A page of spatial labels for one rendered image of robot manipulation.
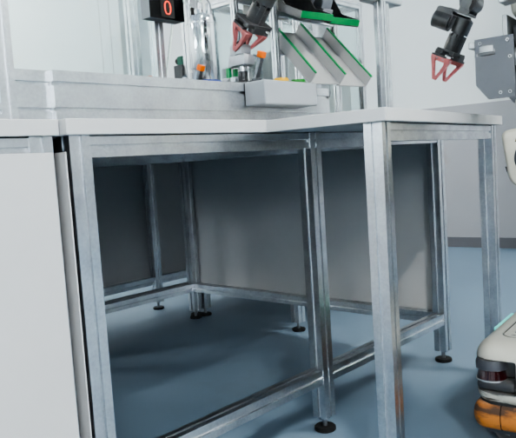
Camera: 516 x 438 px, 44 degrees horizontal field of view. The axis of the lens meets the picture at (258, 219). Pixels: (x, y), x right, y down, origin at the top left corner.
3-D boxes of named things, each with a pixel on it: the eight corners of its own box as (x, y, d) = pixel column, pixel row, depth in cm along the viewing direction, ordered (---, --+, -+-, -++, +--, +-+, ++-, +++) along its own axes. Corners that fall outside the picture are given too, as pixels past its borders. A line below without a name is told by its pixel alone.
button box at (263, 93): (317, 105, 172) (316, 82, 172) (266, 103, 157) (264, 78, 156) (297, 108, 177) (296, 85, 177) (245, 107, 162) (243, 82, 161)
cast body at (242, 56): (254, 64, 186) (254, 40, 185) (244, 63, 183) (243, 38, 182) (234, 69, 192) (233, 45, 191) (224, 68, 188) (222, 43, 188)
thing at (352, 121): (502, 124, 210) (502, 116, 209) (385, 120, 137) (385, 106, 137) (318, 140, 251) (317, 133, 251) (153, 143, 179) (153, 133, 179)
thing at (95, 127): (446, 129, 225) (446, 121, 225) (66, 135, 116) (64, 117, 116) (184, 153, 321) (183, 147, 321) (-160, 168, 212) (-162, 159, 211)
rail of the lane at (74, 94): (330, 122, 188) (328, 85, 187) (56, 122, 123) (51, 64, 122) (315, 124, 192) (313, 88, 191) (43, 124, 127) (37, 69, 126)
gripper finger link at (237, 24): (221, 43, 185) (235, 14, 180) (239, 46, 190) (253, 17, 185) (234, 56, 182) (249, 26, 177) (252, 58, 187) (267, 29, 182)
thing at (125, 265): (328, 278, 408) (320, 142, 400) (-10, 377, 247) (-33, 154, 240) (283, 274, 433) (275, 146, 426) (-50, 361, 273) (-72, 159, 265)
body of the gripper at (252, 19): (232, 17, 180) (243, -6, 177) (257, 23, 188) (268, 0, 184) (246, 29, 177) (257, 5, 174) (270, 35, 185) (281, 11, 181)
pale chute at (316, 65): (340, 84, 204) (347, 73, 201) (309, 83, 196) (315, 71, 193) (295, 34, 218) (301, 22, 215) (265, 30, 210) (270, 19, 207)
